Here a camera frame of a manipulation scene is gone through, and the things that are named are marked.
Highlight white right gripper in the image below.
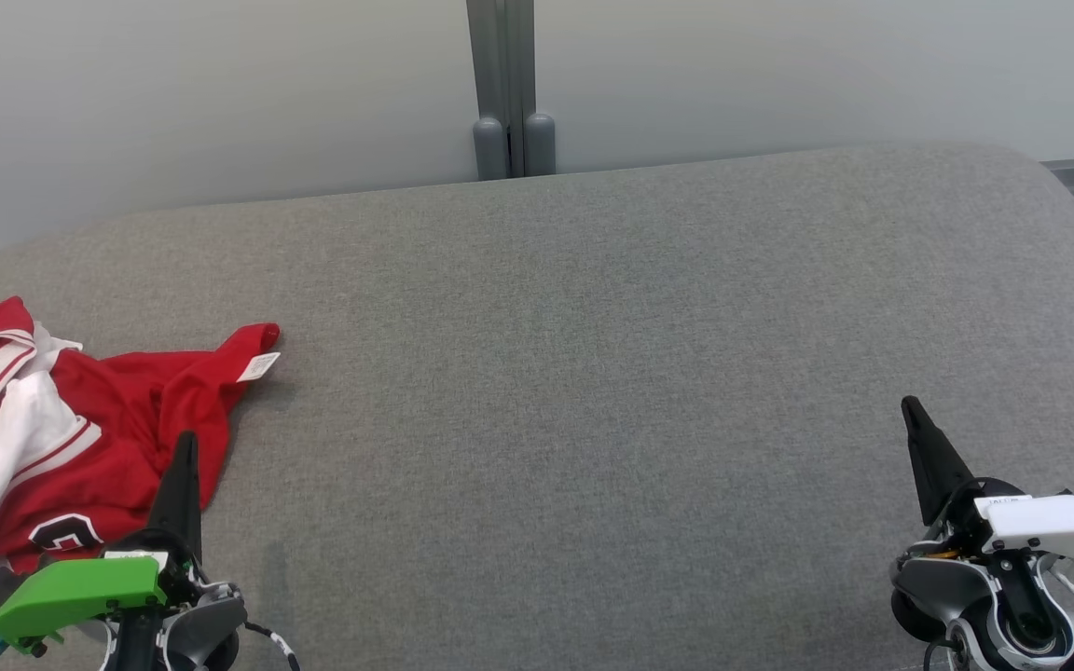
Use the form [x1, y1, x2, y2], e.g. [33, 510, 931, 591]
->
[901, 396, 1074, 565]

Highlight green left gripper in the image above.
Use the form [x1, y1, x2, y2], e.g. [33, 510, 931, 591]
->
[0, 431, 207, 646]

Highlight red jersey number 23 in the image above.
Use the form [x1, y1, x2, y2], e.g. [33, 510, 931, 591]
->
[0, 322, 282, 653]

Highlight grey fabric sofa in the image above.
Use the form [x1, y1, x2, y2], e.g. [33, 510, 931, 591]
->
[0, 142, 1074, 671]

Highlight black white-banded cable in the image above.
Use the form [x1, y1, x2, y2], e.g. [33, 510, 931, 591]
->
[243, 622, 301, 671]

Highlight grey partition post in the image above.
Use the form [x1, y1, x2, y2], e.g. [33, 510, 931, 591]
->
[465, 0, 510, 181]
[507, 0, 557, 178]

